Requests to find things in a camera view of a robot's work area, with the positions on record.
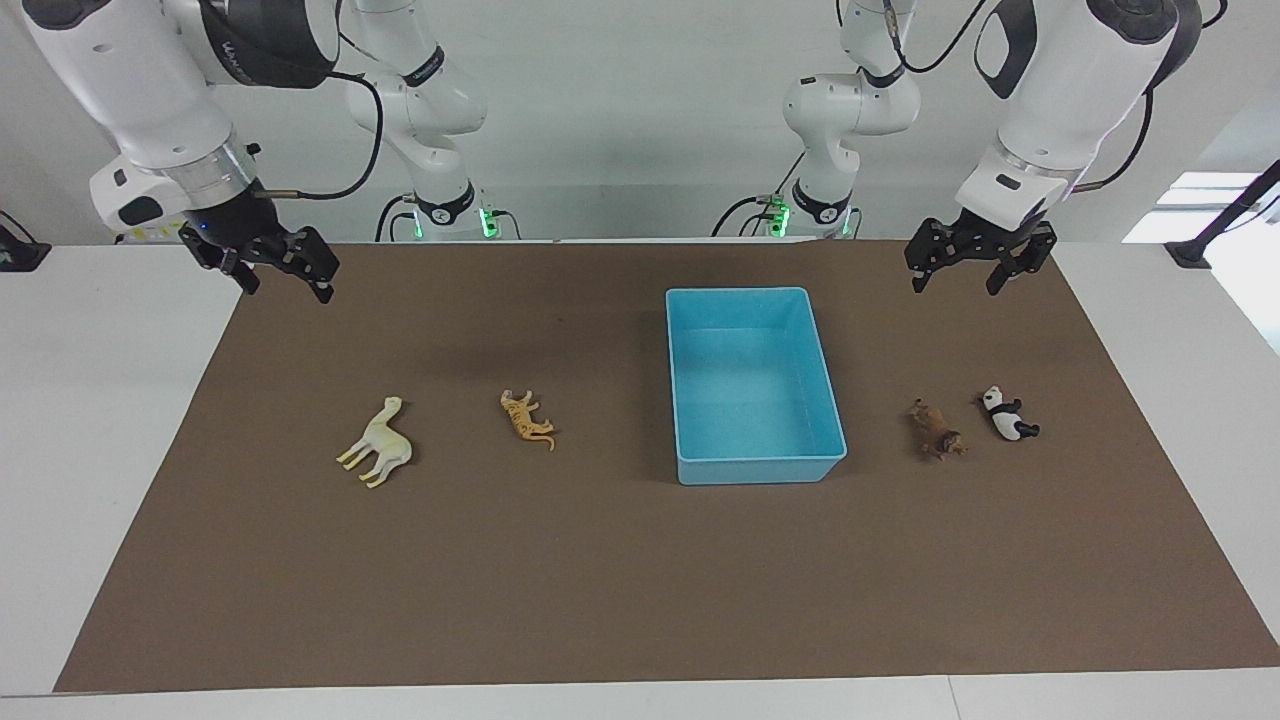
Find black white panda toy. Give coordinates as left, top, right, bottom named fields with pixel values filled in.
left=978, top=385, right=1041, bottom=443

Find brown lion toy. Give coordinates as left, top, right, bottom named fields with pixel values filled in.
left=908, top=398, right=969, bottom=463

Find cream giraffe toy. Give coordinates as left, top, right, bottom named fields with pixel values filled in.
left=336, top=396, right=413, bottom=490

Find orange striped tiger toy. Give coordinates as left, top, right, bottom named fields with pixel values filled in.
left=500, top=389, right=557, bottom=452

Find blue plastic storage box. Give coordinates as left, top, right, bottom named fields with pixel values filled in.
left=665, top=286, right=849, bottom=487

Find black table clamp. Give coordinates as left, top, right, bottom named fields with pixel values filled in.
left=0, top=210, right=52, bottom=273

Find brown table mat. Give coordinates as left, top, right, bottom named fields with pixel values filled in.
left=53, top=240, right=1280, bottom=694

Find black right base cables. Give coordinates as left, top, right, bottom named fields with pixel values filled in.
left=375, top=193, right=521, bottom=243

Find black base cables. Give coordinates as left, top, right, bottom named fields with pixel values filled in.
left=711, top=150, right=807, bottom=239
left=375, top=193, right=521, bottom=243

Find white yellow wall socket box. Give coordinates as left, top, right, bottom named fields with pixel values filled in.
left=108, top=222, right=193, bottom=245

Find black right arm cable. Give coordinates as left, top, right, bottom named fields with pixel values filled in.
left=262, top=0, right=386, bottom=202

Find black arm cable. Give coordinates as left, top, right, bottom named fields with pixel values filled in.
left=880, top=0, right=1229, bottom=193
left=262, top=0, right=386, bottom=202

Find black left base cables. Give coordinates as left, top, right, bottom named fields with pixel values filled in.
left=711, top=150, right=807, bottom=239

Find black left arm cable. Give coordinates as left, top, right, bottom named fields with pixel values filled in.
left=880, top=0, right=1229, bottom=193

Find black camera stand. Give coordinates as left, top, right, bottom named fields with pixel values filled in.
left=1165, top=158, right=1280, bottom=270

